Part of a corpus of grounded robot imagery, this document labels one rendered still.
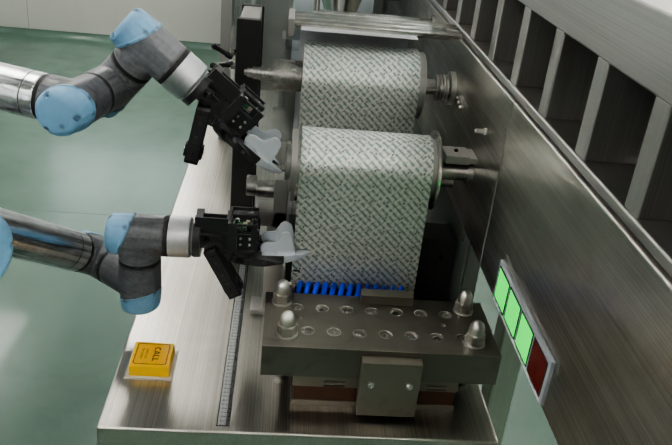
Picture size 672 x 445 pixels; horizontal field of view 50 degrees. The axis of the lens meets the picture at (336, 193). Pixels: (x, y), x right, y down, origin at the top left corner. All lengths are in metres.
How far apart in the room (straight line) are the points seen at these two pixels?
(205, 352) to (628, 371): 0.84
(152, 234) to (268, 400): 0.35
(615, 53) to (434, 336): 0.62
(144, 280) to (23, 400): 1.44
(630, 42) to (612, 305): 0.28
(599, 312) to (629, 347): 0.07
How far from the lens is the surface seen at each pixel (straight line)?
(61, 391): 2.76
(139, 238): 1.31
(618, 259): 0.81
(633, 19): 0.85
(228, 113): 1.24
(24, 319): 3.13
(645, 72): 0.80
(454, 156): 1.32
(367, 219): 1.31
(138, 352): 1.37
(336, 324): 1.27
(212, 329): 1.46
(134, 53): 1.23
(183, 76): 1.23
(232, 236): 1.29
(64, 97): 1.15
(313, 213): 1.30
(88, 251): 1.42
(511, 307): 1.10
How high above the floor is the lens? 1.76
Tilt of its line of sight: 25 degrees down
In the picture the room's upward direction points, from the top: 6 degrees clockwise
